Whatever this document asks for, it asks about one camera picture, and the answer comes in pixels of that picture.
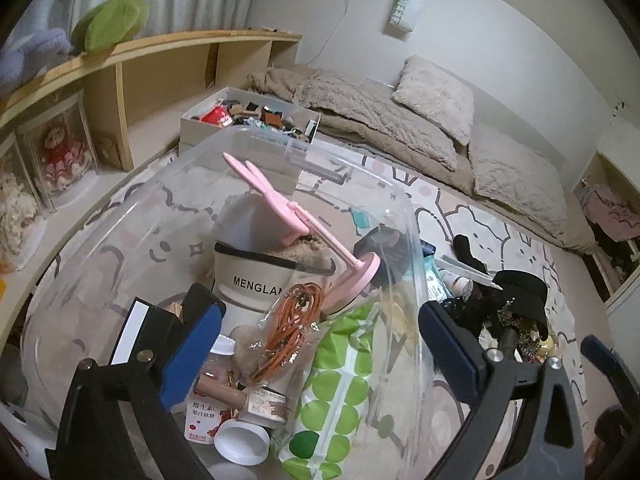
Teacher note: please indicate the pink bunny phone stand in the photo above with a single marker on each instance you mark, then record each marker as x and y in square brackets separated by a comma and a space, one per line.
[299, 222]

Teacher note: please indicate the bunny print bed sheet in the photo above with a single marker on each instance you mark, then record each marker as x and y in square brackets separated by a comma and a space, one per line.
[525, 425]

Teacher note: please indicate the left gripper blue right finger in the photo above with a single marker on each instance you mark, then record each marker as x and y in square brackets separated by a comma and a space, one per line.
[456, 352]

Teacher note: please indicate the wooden shelf unit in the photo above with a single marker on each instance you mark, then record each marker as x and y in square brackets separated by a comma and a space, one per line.
[135, 95]

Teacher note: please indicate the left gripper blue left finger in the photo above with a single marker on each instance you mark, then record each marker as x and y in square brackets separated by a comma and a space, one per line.
[202, 315]

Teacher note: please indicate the pile of clothes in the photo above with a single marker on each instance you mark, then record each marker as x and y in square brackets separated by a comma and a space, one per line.
[615, 226]

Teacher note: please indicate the right beige pillow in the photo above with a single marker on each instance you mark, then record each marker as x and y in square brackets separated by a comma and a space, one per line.
[517, 177]

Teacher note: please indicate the left beige pillow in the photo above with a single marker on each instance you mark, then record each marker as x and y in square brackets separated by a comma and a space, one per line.
[436, 96]

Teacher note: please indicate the green plush toy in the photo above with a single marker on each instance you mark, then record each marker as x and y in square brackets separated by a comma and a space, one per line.
[111, 22]

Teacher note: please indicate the purple plush toy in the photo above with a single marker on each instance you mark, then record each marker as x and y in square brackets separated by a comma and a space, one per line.
[31, 55]

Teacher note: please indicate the folded beige blanket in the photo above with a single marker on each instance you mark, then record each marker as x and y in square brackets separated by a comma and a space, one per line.
[355, 108]

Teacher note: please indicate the black feather accessory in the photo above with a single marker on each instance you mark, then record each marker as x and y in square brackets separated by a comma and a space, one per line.
[400, 307]

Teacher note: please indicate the teal wet wipes pack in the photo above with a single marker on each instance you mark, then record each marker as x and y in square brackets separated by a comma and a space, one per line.
[435, 288]

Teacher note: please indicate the white cardboard box of items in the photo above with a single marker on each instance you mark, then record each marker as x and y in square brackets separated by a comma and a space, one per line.
[279, 123]

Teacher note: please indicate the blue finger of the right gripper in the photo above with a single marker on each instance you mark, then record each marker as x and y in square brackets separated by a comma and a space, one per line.
[603, 359]

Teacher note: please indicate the black small box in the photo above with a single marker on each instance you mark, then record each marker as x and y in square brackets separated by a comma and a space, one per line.
[392, 247]

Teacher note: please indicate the doll in clear case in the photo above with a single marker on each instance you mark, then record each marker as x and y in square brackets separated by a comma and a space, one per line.
[60, 151]

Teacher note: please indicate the white bottle red label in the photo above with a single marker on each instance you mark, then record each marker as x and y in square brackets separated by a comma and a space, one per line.
[204, 415]

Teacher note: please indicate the black cap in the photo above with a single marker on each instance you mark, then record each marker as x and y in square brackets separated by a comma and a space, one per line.
[525, 294]

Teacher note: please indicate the beige pillow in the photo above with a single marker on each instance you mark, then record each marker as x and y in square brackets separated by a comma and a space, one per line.
[517, 177]
[436, 96]

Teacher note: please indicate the black foam tube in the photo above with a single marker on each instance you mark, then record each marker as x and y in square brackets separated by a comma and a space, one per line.
[508, 343]

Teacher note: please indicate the green dotted wipes pack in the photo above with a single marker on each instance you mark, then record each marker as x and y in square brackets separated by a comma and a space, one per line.
[333, 401]

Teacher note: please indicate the white hanging paper bag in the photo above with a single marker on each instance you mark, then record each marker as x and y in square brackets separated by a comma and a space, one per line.
[406, 14]

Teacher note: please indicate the clear plastic storage bin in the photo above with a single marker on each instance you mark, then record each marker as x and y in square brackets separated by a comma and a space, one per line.
[251, 312]

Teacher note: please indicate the white Mengland pouch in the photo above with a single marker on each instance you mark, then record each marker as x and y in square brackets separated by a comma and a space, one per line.
[250, 280]

